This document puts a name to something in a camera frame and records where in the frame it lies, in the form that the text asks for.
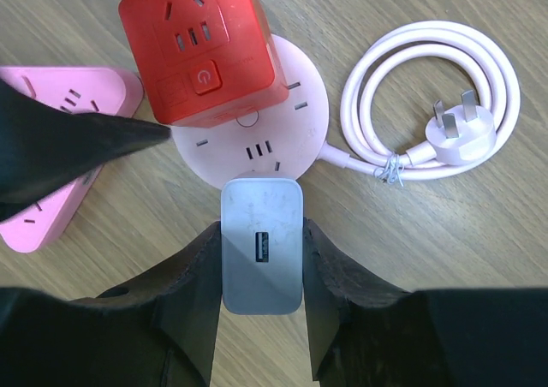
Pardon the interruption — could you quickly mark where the pink triangular power strip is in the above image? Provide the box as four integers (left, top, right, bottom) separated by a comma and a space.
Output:
1, 66, 170, 253

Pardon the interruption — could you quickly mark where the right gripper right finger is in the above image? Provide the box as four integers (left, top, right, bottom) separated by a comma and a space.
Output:
303, 220, 547, 386

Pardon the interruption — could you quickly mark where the red cube plug adapter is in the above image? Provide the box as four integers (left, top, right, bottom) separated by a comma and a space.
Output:
118, 0, 289, 128

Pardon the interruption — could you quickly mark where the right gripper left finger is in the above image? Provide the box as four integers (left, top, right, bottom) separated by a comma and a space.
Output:
1, 223, 222, 386

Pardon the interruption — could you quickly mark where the white cube charger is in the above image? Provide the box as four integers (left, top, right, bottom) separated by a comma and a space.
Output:
220, 172, 304, 315

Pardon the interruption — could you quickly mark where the pink coiled cord with plug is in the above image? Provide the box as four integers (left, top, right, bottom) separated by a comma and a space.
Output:
319, 21, 522, 187

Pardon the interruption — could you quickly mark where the round pink power socket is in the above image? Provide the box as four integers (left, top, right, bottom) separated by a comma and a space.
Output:
172, 35, 330, 189

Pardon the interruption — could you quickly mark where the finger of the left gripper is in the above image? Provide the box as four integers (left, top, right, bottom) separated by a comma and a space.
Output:
1, 81, 171, 221

